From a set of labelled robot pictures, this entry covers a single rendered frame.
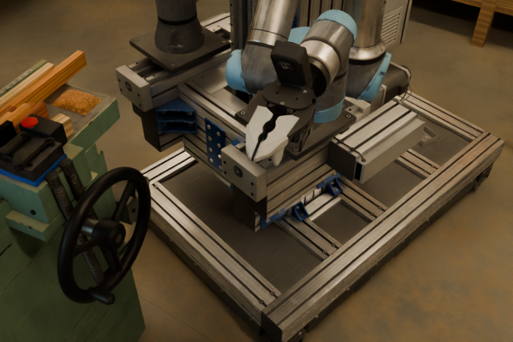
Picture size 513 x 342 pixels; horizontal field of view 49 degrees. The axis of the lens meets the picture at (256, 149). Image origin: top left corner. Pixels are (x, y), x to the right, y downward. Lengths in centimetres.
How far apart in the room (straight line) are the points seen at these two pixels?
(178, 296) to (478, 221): 122
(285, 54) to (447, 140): 173
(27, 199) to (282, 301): 91
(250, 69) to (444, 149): 147
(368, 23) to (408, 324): 117
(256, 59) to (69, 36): 263
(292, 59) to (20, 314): 90
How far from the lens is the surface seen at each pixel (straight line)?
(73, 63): 150
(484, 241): 237
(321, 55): 88
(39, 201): 113
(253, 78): 102
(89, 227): 121
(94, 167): 140
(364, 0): 118
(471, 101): 306
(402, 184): 218
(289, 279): 184
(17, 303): 137
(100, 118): 137
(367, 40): 123
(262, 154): 73
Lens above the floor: 170
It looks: 41 degrees down
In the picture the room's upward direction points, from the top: straight up
